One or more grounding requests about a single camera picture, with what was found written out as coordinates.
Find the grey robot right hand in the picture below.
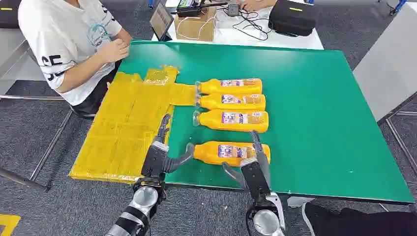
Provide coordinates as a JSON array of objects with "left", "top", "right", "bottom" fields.
[{"left": 222, "top": 130, "right": 271, "bottom": 191}]

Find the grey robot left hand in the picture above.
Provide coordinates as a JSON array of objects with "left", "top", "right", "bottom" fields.
[{"left": 153, "top": 114, "right": 195, "bottom": 174}]

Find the person's right hand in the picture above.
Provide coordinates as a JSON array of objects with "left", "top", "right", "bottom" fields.
[{"left": 98, "top": 38, "right": 131, "bottom": 64}]

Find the person's hand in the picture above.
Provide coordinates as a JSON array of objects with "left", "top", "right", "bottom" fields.
[{"left": 239, "top": 0, "right": 277, "bottom": 12}]

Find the orange drink bottle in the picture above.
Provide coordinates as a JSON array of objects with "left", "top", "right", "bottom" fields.
[
  {"left": 192, "top": 109, "right": 270, "bottom": 134},
  {"left": 195, "top": 93, "right": 267, "bottom": 112},
  {"left": 185, "top": 141, "right": 271, "bottom": 167},
  {"left": 195, "top": 78, "right": 263, "bottom": 96}
]

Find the clear plastic box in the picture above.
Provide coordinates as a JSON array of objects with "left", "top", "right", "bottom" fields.
[{"left": 215, "top": 12, "right": 263, "bottom": 43}]

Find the yellow sheet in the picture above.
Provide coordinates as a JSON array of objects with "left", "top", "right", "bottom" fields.
[{"left": 69, "top": 65, "right": 198, "bottom": 185}]

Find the black carry case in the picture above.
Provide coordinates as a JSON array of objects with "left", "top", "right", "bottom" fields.
[{"left": 268, "top": 0, "right": 319, "bottom": 37}]

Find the person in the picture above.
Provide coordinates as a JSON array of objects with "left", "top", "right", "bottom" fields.
[{"left": 18, "top": 0, "right": 133, "bottom": 118}]

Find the tablet with stand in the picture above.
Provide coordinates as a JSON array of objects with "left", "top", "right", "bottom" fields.
[{"left": 149, "top": 1, "right": 175, "bottom": 42}]

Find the white table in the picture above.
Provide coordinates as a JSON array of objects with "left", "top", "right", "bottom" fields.
[{"left": 151, "top": 0, "right": 325, "bottom": 51}]

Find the green table mat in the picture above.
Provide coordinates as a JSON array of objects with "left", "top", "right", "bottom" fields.
[{"left": 117, "top": 39, "right": 415, "bottom": 205}]

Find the black radio device with antenna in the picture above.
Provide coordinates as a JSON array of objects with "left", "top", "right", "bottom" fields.
[{"left": 176, "top": 0, "right": 229, "bottom": 18}]

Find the cardboard box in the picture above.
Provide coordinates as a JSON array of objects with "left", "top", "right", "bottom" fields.
[{"left": 174, "top": 6, "right": 218, "bottom": 42}]

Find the grey table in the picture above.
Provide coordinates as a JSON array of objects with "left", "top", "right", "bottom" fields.
[
  {"left": 353, "top": 2, "right": 417, "bottom": 122},
  {"left": 0, "top": 28, "right": 46, "bottom": 96}
]

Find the black bag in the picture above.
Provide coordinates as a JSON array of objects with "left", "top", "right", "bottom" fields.
[{"left": 0, "top": 0, "right": 22, "bottom": 30}]

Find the black robot leg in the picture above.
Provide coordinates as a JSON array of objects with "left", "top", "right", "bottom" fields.
[{"left": 302, "top": 201, "right": 417, "bottom": 236}]

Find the blue cart base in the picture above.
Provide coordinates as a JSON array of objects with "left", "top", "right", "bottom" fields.
[{"left": 388, "top": 0, "right": 409, "bottom": 16}]

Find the yellow floor tape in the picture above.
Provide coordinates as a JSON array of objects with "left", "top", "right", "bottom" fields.
[{"left": 0, "top": 214, "right": 22, "bottom": 236}]

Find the black cable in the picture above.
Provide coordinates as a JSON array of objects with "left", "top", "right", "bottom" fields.
[{"left": 216, "top": 7, "right": 273, "bottom": 42}]

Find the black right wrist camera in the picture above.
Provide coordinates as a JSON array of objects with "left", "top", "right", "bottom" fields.
[{"left": 240, "top": 157, "right": 271, "bottom": 204}]

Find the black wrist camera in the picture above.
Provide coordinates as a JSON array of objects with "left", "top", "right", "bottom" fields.
[
  {"left": 240, "top": 157, "right": 271, "bottom": 204},
  {"left": 141, "top": 141, "right": 169, "bottom": 179}
]

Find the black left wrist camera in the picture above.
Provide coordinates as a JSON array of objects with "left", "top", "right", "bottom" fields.
[{"left": 141, "top": 141, "right": 169, "bottom": 179}]

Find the white cable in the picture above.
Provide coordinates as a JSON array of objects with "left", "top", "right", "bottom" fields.
[{"left": 177, "top": 15, "right": 216, "bottom": 40}]

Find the metal table frame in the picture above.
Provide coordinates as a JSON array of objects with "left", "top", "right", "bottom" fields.
[
  {"left": 378, "top": 94, "right": 417, "bottom": 178},
  {"left": 0, "top": 94, "right": 74, "bottom": 193}
]

